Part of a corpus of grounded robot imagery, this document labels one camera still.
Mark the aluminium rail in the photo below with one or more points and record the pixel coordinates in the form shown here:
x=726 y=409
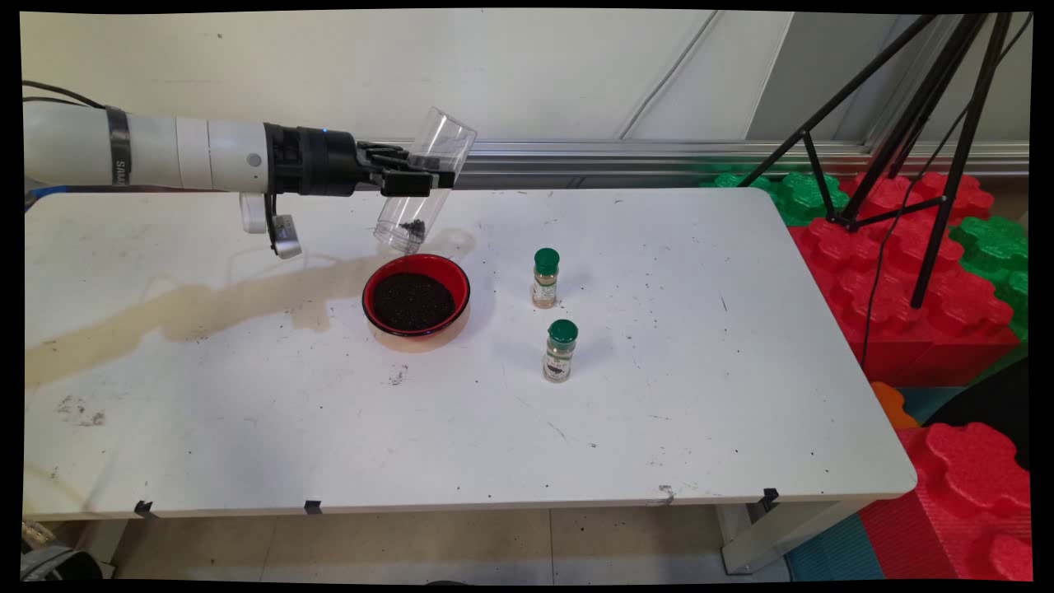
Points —
x=576 y=156

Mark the orange foam piece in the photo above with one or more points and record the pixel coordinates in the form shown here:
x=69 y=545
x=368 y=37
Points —
x=893 y=403

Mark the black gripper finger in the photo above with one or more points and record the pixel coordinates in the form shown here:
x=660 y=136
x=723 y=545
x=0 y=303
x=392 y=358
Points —
x=408 y=184
x=387 y=155

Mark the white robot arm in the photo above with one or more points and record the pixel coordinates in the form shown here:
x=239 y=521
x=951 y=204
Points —
x=181 y=152

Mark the white table leg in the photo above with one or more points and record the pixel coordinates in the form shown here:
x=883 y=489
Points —
x=782 y=535

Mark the red foam building block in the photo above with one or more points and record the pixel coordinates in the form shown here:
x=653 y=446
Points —
x=906 y=313
x=972 y=494

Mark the blue plastic piece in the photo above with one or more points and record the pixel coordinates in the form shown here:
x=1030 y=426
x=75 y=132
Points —
x=39 y=196

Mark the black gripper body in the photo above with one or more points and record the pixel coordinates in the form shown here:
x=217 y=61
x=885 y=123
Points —
x=313 y=161

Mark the green-capped spice bottle pale contents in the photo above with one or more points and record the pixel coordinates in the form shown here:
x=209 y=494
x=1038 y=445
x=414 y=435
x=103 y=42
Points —
x=545 y=284

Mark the green-capped spice bottle dark contents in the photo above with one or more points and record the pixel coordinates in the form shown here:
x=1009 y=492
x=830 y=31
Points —
x=560 y=354

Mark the grey round object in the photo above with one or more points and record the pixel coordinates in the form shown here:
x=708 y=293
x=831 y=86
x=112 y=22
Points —
x=62 y=567

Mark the teal floor mat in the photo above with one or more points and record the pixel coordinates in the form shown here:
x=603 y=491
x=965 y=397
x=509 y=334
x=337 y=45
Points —
x=832 y=552

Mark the green foam building block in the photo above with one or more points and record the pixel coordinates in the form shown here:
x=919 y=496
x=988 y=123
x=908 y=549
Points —
x=803 y=198
x=1000 y=247

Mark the clear plastic jar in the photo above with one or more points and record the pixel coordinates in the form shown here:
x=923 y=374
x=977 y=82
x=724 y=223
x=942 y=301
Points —
x=445 y=140

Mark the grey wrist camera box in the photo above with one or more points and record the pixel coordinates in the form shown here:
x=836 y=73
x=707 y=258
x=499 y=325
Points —
x=286 y=239

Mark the red bowl with black seeds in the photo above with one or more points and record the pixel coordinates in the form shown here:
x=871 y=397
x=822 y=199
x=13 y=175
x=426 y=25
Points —
x=416 y=306

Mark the black tripod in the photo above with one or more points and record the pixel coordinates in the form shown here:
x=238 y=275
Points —
x=947 y=198

